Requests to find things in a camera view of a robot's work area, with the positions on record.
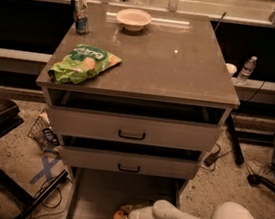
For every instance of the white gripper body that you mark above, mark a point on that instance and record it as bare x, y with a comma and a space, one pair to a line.
135, 216

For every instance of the orange fruit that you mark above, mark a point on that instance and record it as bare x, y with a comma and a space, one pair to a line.
118, 215

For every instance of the open bottom drawer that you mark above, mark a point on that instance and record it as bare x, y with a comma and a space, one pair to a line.
97, 194

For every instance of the grey drawer cabinet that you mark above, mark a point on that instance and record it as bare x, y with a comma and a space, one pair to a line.
172, 71

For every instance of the black power adapter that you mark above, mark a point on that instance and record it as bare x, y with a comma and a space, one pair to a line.
210, 160

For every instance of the black table leg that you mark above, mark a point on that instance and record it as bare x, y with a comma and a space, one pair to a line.
238, 155

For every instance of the green chip bag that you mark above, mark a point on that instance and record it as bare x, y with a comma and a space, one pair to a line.
82, 63

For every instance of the white paper cup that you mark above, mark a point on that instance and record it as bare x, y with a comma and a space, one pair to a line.
231, 69

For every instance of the clear plastic water bottle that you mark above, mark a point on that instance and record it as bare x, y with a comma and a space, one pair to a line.
246, 71

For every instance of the white bowl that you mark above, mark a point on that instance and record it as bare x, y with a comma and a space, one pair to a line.
133, 19

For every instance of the energy drink can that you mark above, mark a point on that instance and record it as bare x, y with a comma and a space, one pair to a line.
79, 8

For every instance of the middle drawer with black handle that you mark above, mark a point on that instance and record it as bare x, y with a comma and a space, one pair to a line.
129, 163

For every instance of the drawer with black handle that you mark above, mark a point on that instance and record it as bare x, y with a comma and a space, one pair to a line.
129, 163
115, 127

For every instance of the top drawer with black handle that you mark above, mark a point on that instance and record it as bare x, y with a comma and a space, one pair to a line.
115, 127

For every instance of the wire basket on floor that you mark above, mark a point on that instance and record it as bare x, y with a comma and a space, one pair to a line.
41, 133

